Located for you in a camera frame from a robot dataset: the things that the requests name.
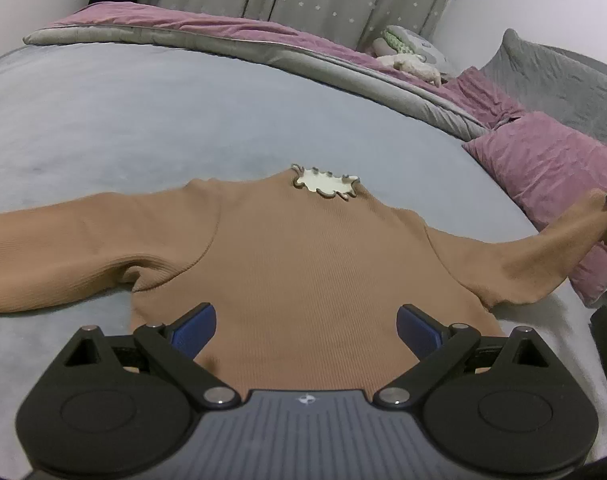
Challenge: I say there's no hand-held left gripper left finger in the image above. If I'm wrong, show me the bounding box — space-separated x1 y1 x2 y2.
64 303 217 407

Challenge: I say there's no pink and grey quilt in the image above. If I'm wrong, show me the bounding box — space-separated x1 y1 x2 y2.
24 2 489 142

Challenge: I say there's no brown sweater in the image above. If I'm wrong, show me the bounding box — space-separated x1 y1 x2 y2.
0 162 607 396

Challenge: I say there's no large pink pillow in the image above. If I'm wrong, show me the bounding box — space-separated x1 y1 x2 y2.
462 112 607 308

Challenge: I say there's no small pink pillow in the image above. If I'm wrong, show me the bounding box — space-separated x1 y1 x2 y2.
441 66 527 128

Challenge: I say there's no grey cushion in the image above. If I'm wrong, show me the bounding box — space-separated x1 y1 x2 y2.
476 28 607 148

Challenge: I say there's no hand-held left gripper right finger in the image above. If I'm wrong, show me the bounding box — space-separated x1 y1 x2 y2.
373 304 547 407

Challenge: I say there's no cream plush toy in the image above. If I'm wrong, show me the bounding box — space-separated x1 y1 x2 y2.
376 52 441 86

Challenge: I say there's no blue-grey bed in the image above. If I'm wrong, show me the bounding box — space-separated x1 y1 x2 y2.
0 42 607 461

